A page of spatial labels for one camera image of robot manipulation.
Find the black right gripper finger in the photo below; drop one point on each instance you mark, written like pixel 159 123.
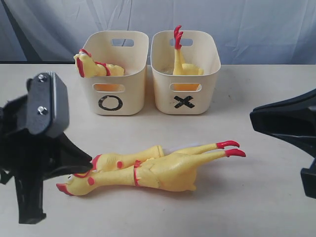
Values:
pixel 308 176
pixel 292 120

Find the cream bin marked X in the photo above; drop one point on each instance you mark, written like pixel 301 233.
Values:
pixel 184 95

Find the whole rubber chicken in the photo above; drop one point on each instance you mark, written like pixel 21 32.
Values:
pixel 87 67
pixel 175 172

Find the broken chicken head piece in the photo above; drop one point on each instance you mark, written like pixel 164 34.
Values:
pixel 114 161

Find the headless chicken body piece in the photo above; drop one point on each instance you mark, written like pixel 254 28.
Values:
pixel 181 68

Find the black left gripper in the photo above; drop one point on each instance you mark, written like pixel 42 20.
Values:
pixel 42 155

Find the cream bin marked O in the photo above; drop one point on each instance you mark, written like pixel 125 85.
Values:
pixel 123 95

